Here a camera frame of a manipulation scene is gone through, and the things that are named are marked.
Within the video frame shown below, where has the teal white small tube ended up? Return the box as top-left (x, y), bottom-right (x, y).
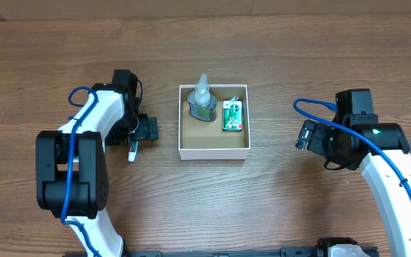
top-left (128, 141), bottom-right (138, 162)

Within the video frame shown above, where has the clear purple liquid bottle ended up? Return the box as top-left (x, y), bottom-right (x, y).
top-left (187, 74), bottom-right (218, 122)

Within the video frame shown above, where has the green white small packet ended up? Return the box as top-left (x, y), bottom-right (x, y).
top-left (222, 96), bottom-right (243, 131)

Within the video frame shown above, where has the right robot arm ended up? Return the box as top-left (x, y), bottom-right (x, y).
top-left (294, 89), bottom-right (411, 256)

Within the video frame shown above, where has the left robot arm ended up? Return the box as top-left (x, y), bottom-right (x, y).
top-left (36, 69), bottom-right (158, 256)

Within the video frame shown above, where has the white cardboard box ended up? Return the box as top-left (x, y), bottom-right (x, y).
top-left (178, 84), bottom-right (251, 161)

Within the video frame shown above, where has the right blue cable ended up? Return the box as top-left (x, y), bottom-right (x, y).
top-left (292, 96), bottom-right (411, 256)

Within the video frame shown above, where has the blue cable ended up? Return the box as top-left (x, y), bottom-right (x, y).
top-left (59, 86), bottom-right (103, 257)
top-left (292, 96), bottom-right (411, 256)

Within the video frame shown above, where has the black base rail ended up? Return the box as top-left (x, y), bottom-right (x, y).
top-left (119, 236), bottom-right (380, 257)

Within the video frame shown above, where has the left blue cable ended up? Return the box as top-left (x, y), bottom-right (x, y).
top-left (59, 86), bottom-right (103, 257)

